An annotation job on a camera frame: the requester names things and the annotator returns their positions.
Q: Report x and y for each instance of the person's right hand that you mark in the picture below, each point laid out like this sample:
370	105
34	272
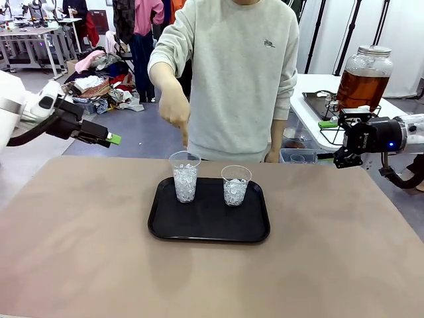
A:
174	111

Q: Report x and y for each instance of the white workshop desk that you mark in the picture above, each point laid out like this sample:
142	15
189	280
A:
30	31

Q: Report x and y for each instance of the red hanging garment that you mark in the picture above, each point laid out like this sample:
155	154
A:
91	30

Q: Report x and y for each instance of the pile of mixed clothes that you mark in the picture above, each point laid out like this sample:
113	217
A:
96	83

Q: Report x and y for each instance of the black plastic serving tray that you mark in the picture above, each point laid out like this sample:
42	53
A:
205	220

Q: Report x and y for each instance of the short clear plastic cup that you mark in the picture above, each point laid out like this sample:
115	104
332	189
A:
236	192

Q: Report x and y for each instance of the tall clear plastic cup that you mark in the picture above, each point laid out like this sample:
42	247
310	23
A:
185	185

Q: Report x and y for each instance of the hanging pink garment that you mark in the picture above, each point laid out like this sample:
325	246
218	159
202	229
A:
147	16

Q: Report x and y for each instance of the clear plastic storage bin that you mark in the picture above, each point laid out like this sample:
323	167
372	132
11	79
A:
288	158

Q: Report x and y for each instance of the hanging dark patterned garment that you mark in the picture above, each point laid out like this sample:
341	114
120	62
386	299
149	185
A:
124	20

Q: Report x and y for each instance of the white desk with equipment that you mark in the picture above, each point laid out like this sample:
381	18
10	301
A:
66	20

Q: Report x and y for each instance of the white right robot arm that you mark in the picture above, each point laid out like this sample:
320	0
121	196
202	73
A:
414	139

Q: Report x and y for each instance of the person's left forearm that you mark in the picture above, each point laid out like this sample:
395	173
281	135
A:
277	136

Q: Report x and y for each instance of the hanging dark blue trousers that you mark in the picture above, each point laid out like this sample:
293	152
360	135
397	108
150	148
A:
142	66

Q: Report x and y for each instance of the left gripper finger with green tip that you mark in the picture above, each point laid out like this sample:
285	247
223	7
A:
92	140
96	130

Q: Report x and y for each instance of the black tripod stand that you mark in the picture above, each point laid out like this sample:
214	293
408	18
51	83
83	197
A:
380	23
348	33
316	33

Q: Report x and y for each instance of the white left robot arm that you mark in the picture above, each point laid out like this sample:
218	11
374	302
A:
13	99

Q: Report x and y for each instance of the small cardboard box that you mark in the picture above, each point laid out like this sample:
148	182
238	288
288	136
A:
71	66

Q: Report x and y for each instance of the container with brown residue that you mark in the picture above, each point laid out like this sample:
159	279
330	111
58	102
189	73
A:
295	140

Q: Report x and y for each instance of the light grey sweatshirt torso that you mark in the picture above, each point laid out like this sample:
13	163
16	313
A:
232	83

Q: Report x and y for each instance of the right gripper finger with green tip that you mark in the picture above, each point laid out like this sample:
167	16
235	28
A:
328	125
346	159

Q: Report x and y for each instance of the person's right forearm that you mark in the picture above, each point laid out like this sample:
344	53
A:
169	83

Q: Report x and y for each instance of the white photo backdrop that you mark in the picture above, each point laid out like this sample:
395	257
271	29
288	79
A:
407	33

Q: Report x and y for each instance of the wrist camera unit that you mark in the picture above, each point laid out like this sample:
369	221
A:
49	91
356	114

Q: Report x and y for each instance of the person's left hand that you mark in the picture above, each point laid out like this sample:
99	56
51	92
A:
273	157

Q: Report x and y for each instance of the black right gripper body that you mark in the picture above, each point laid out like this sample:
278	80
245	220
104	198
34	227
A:
374	137

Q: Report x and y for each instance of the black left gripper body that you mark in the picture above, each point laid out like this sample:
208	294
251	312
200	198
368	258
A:
66	119

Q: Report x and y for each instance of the left wrist camera unit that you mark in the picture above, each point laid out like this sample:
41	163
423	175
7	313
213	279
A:
49	91

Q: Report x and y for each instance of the right wrist camera unit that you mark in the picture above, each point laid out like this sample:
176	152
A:
356	114

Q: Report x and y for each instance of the glass tea dispenser jar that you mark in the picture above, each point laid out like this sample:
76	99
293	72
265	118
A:
362	86

